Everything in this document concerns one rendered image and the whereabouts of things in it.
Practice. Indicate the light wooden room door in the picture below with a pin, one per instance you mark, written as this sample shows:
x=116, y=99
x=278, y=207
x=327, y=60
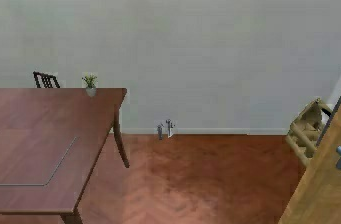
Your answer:
x=331, y=176

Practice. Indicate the dark slatted wooden chair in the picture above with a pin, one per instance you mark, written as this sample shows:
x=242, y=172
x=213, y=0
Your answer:
x=46, y=81

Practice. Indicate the small green potted houseplant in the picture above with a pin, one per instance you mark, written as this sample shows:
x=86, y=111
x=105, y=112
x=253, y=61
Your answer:
x=90, y=85

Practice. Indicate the small grey spray bottle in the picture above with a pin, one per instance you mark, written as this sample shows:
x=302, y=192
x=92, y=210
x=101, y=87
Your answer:
x=169, y=128

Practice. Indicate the reddish brown wooden table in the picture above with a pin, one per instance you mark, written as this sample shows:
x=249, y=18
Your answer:
x=38, y=146

